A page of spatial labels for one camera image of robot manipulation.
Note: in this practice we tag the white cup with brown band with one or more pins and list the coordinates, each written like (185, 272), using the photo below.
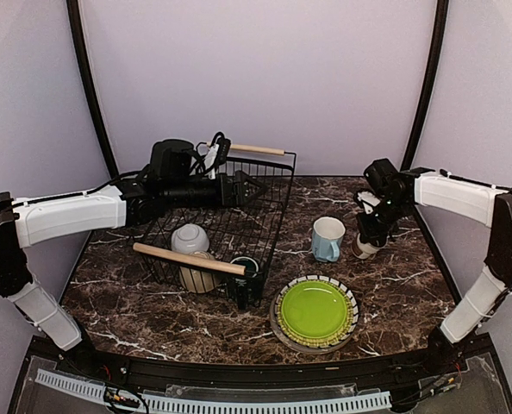
(364, 251)

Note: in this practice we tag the grey deer pattern plate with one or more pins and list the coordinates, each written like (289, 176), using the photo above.
(297, 346)

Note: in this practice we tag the bright green plate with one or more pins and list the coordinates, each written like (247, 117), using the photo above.
(315, 309)

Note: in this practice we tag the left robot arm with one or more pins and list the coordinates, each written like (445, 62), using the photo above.
(128, 201)

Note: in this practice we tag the blue striped white plate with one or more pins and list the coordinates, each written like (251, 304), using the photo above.
(354, 310)

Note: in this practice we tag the black front rail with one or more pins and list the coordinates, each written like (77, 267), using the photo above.
(401, 373)

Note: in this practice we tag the woven yellow green plate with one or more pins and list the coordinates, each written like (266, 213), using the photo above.
(288, 332)

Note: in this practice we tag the white utensil caddy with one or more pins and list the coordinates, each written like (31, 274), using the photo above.
(248, 292)

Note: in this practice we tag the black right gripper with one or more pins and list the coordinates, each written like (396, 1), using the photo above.
(369, 232)

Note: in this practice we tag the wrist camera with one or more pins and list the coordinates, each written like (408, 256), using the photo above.
(377, 176)
(178, 159)

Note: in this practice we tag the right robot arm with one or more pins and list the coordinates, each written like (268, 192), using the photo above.
(394, 194)

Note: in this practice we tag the white bowl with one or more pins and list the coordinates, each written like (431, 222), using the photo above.
(189, 238)

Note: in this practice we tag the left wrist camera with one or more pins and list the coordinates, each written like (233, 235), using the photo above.
(178, 159)

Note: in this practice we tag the white cable duct strip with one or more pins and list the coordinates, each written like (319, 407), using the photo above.
(190, 399)

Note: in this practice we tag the light blue mug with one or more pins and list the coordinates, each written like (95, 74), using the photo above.
(327, 236)

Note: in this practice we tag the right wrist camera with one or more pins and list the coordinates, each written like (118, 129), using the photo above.
(377, 176)

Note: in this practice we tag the dark green mug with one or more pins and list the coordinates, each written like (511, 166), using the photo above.
(250, 264)

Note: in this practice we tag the black wire dish rack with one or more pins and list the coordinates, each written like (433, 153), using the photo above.
(246, 230)

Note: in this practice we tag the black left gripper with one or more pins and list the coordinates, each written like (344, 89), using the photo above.
(238, 187)

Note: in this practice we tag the beige ribbed cup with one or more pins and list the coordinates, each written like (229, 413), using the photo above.
(198, 281)

